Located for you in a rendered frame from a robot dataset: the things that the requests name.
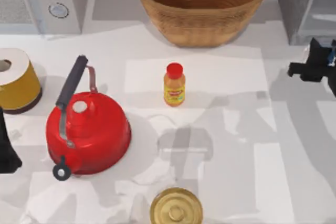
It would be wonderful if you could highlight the brown wicker basket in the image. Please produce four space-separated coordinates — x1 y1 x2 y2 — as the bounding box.
134 0 269 48

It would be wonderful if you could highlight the orange bottle with red cap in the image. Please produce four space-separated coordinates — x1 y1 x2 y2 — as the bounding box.
163 62 186 109

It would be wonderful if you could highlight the gold tin can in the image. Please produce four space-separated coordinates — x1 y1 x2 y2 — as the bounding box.
150 187 204 224

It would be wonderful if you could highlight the pale microwave oven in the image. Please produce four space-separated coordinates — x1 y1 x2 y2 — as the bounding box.
0 0 92 37

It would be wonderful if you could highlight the small microwave knob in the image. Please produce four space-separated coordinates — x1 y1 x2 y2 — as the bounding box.
48 2 70 19

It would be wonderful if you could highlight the white and yellow paper roll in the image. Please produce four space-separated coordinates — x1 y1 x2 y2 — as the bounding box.
0 47 43 115

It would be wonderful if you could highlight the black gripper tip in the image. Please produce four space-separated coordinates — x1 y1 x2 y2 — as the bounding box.
0 106 23 175

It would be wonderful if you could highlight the red kettle with black handle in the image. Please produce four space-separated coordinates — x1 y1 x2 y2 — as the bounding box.
45 54 132 182

